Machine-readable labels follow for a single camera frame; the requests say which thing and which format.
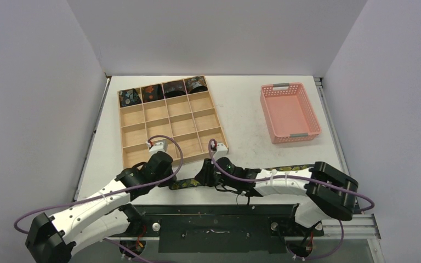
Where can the pink plastic basket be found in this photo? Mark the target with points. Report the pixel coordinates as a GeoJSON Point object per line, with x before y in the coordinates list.
{"type": "Point", "coordinates": [288, 112]}

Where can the rolled blue floral tie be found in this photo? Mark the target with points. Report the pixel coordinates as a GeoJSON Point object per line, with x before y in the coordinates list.
{"type": "Point", "coordinates": [129, 97]}

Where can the blue yellow floral tie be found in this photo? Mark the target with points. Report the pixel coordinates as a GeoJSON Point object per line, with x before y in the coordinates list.
{"type": "Point", "coordinates": [185, 184]}

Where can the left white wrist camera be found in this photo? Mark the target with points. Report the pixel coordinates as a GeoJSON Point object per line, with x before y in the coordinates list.
{"type": "Point", "coordinates": [158, 146]}

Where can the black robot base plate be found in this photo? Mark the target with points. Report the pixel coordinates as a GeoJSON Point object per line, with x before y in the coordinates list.
{"type": "Point", "coordinates": [219, 228]}

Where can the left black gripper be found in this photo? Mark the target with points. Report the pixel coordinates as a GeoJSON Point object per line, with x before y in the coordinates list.
{"type": "Point", "coordinates": [170, 171]}

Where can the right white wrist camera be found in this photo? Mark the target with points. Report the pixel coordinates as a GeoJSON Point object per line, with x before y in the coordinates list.
{"type": "Point", "coordinates": [218, 147]}

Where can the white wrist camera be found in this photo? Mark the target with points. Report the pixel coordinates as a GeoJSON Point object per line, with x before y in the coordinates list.
{"type": "Point", "coordinates": [218, 147]}
{"type": "Point", "coordinates": [158, 146]}

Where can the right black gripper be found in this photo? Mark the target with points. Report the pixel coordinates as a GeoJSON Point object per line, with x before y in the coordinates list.
{"type": "Point", "coordinates": [206, 174]}

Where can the rolled dark patterned tie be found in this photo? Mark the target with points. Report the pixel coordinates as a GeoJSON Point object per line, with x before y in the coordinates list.
{"type": "Point", "coordinates": [174, 88]}

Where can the rolled brown patterned tie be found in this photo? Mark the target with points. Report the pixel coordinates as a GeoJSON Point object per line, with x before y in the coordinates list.
{"type": "Point", "coordinates": [195, 84]}

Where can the wooden compartment tray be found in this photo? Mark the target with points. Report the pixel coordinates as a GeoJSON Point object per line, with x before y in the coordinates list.
{"type": "Point", "coordinates": [190, 120]}

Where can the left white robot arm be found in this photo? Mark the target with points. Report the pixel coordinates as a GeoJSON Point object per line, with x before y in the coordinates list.
{"type": "Point", "coordinates": [57, 238]}

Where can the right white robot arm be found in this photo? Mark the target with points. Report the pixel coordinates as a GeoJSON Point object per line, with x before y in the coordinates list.
{"type": "Point", "coordinates": [329, 191]}

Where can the rolled orange floral tie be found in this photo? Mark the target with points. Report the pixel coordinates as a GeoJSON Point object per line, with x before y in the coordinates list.
{"type": "Point", "coordinates": [152, 93]}

